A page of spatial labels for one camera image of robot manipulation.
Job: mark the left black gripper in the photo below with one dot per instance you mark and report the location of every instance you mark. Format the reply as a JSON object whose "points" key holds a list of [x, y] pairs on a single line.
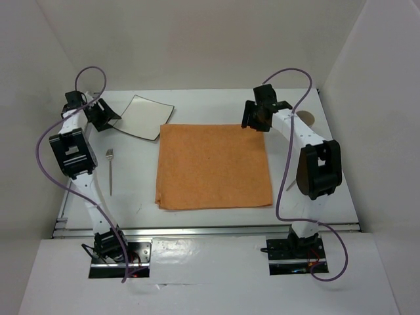
{"points": [[105, 116]]}

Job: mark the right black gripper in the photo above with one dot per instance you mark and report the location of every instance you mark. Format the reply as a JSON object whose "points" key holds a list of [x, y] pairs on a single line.
{"points": [[249, 108]]}

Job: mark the square white plate black rim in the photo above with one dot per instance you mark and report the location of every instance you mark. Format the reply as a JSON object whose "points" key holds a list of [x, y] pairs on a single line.
{"points": [[143, 118]]}

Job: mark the silver fork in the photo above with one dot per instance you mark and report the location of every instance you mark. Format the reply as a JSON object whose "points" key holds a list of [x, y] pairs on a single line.
{"points": [[110, 156]]}

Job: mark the beige cylindrical cup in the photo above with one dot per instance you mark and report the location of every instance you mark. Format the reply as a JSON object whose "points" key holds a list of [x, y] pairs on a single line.
{"points": [[306, 117]]}

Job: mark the orange cloth napkin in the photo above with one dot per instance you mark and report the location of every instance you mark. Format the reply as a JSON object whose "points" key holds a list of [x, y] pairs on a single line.
{"points": [[212, 167]]}

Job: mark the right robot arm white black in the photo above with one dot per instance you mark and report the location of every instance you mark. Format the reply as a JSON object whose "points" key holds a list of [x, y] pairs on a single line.
{"points": [[319, 167]]}

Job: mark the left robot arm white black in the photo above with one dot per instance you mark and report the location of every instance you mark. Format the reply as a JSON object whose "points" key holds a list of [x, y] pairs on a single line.
{"points": [[78, 162]]}

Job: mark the aluminium table frame rail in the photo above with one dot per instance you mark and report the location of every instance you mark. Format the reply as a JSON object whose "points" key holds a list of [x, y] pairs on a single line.
{"points": [[135, 164]]}

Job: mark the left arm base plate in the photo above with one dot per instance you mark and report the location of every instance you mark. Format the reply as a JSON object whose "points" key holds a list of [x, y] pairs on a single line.
{"points": [[139, 256]]}

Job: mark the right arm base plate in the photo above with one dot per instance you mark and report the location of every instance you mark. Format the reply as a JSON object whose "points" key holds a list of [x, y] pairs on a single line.
{"points": [[283, 261]]}

